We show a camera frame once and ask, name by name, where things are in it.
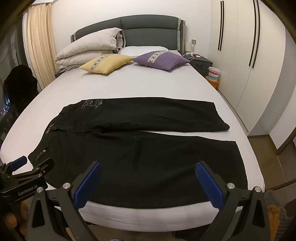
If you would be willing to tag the white pillow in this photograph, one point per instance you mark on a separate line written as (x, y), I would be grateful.
(141, 49)

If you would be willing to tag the bed with white sheet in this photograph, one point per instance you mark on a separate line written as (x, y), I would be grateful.
(143, 83)

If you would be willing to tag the yellow cushion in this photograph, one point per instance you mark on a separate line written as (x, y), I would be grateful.
(105, 63)

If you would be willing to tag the purple cushion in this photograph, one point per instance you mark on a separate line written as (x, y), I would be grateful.
(163, 59)

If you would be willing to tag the grey nightstand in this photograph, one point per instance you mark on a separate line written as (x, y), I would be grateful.
(201, 62)

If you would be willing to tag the grey basket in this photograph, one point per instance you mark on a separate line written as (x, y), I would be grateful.
(285, 217)

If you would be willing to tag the beige curtain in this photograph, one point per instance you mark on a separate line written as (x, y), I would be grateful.
(40, 46)

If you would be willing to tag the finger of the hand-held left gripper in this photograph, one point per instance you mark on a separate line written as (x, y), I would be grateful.
(19, 161)
(44, 166)

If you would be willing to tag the black pants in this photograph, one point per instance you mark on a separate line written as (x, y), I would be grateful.
(138, 157)

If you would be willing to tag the white striped bucket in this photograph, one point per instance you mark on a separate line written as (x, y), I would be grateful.
(214, 73)

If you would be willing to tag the white wardrobe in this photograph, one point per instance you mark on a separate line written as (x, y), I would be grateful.
(235, 69)

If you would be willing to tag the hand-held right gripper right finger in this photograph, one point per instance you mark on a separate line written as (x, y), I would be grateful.
(209, 185)

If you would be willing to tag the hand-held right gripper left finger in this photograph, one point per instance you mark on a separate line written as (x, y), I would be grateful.
(87, 185)

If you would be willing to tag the person's left hand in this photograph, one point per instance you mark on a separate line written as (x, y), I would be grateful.
(13, 219)

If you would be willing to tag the orange cloth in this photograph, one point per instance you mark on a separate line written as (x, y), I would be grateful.
(274, 215)

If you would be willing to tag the orange container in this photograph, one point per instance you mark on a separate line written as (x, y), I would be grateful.
(211, 83)

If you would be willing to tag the dark window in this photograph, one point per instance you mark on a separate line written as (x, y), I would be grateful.
(11, 53)

